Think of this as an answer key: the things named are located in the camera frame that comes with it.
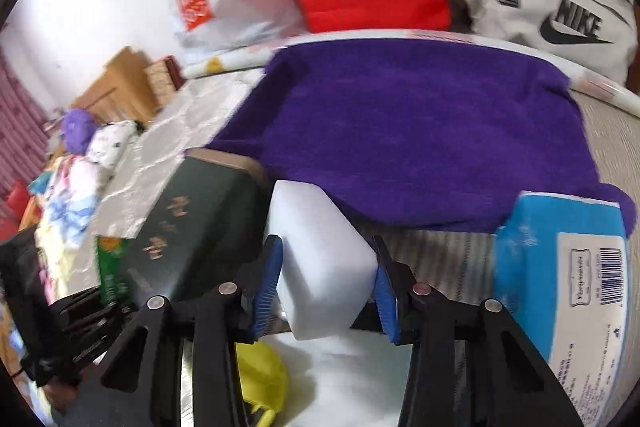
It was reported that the rolled floral paper tube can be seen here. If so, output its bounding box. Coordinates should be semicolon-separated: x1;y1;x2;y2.
181;29;639;118

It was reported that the brown wooden picture frame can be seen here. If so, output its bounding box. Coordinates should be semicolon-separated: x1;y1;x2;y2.
144;56;186;107

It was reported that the beige Nike waist bag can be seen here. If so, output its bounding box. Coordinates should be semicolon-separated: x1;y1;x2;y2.
463;0;638;84

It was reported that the blue tissue paper pack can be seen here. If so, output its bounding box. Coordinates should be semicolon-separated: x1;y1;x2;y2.
494;192;629;426

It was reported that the dark green box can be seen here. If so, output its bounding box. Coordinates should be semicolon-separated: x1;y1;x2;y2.
118;148;272;308

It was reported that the purple plush toy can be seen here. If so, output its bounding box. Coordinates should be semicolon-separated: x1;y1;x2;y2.
61;108;100;156

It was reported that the wooden bed headboard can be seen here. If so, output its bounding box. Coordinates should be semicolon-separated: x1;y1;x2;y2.
70;46;160;127

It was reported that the green sachet packet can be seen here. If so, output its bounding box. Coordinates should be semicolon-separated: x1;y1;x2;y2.
96;235;130;306

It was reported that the white foam sponge block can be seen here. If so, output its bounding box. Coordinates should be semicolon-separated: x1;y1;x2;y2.
266;180;378;340

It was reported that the yellow Adidas pouch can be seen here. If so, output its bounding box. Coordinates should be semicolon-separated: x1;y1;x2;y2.
235;341;288;427

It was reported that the purple fleece towel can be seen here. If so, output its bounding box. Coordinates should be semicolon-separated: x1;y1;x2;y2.
210;43;637;233

